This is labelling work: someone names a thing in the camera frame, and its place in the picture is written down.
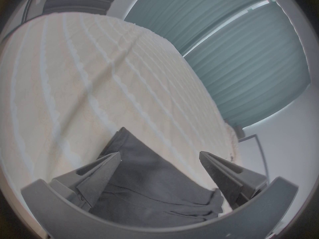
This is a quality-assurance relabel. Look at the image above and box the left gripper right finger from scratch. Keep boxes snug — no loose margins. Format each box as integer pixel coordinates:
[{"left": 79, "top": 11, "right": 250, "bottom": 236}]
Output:
[{"left": 199, "top": 151, "right": 268, "bottom": 208}]

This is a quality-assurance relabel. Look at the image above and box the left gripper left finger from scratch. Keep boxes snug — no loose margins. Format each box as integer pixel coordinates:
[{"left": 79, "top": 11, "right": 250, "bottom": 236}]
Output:
[{"left": 50, "top": 152, "right": 122, "bottom": 208}]

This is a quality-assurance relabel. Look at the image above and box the black T-shirt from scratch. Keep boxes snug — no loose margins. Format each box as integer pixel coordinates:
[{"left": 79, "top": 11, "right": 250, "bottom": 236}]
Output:
[{"left": 88, "top": 127, "right": 224, "bottom": 221}]

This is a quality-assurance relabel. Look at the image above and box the bed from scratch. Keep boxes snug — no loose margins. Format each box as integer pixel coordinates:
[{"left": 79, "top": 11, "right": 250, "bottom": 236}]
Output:
[{"left": 0, "top": 12, "right": 269, "bottom": 221}]

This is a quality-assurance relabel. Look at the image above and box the cream pillow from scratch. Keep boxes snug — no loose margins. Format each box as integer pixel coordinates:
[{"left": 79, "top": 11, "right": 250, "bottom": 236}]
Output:
[{"left": 224, "top": 120, "right": 238, "bottom": 160}]

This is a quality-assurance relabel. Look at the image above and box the grey bedside table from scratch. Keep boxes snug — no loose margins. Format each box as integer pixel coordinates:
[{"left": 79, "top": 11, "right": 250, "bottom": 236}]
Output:
[{"left": 233, "top": 125, "right": 245, "bottom": 140}]

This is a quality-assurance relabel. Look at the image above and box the blue-green curtain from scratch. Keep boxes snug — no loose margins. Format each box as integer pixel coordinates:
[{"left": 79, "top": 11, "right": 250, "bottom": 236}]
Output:
[
  {"left": 183, "top": 0, "right": 311, "bottom": 126},
  {"left": 124, "top": 0, "right": 271, "bottom": 55}
]

